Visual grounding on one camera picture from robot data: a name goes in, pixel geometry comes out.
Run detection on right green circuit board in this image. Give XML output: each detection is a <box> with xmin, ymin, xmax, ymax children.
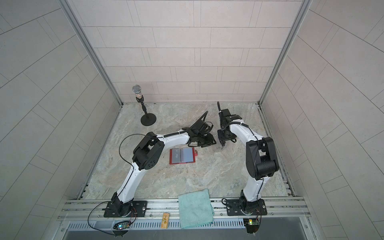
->
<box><xmin>243</xmin><ymin>219</ymin><xmax>260</xmax><ymax>234</ymax></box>

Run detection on aluminium corner profile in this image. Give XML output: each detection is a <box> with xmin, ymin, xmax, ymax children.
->
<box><xmin>58</xmin><ymin>0</ymin><xmax>123</xmax><ymax>107</ymax></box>
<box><xmin>259</xmin><ymin>0</ymin><xmax>312</xmax><ymax>106</ymax></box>

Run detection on microphone on black stand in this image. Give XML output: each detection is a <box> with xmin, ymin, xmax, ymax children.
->
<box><xmin>132</xmin><ymin>85</ymin><xmax>157</xmax><ymax>126</ymax></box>

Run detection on aluminium corner profile right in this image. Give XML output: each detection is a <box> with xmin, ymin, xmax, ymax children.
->
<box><xmin>259</xmin><ymin>0</ymin><xmax>312</xmax><ymax>106</ymax></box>

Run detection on green circuit board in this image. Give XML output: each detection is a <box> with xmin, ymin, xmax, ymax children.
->
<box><xmin>243</xmin><ymin>219</ymin><xmax>260</xmax><ymax>234</ymax></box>
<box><xmin>113</xmin><ymin>221</ymin><xmax>131</xmax><ymax>231</ymax></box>

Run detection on red card holder wallet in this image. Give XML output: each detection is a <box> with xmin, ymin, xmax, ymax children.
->
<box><xmin>169</xmin><ymin>148</ymin><xmax>198</xmax><ymax>165</ymax></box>

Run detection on aluminium rail frame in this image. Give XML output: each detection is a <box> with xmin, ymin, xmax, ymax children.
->
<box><xmin>57</xmin><ymin>197</ymin><xmax>311</xmax><ymax>221</ymax></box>

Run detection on small wooden block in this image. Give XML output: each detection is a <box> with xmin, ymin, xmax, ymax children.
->
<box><xmin>161</xmin><ymin>213</ymin><xmax>170</xmax><ymax>229</ymax></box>

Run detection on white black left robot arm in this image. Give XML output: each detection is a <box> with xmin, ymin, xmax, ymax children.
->
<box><xmin>104</xmin><ymin>119</ymin><xmax>216</xmax><ymax>217</ymax></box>

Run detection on left green circuit board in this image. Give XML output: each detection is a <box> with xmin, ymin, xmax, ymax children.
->
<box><xmin>113</xmin><ymin>221</ymin><xmax>131</xmax><ymax>231</ymax></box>

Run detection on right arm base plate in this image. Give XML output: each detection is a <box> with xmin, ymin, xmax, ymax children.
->
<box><xmin>222</xmin><ymin>198</ymin><xmax>268</xmax><ymax>216</ymax></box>

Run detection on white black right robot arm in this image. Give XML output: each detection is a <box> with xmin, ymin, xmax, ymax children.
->
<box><xmin>218</xmin><ymin>109</ymin><xmax>280</xmax><ymax>216</ymax></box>

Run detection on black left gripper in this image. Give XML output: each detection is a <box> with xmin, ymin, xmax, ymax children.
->
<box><xmin>195</xmin><ymin>133</ymin><xmax>218</xmax><ymax>148</ymax></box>

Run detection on aluminium corner profile left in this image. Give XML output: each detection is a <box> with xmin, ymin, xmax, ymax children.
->
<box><xmin>58</xmin><ymin>0</ymin><xmax>123</xmax><ymax>107</ymax></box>

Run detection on teal folded cloth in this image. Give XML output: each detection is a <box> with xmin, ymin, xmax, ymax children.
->
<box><xmin>178</xmin><ymin>189</ymin><xmax>214</xmax><ymax>229</ymax></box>

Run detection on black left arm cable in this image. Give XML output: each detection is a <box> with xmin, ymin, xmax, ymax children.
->
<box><xmin>118</xmin><ymin>133</ymin><xmax>148</xmax><ymax>169</ymax></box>

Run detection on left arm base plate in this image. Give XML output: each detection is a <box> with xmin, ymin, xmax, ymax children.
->
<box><xmin>103</xmin><ymin>200</ymin><xmax>148</xmax><ymax>218</ymax></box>

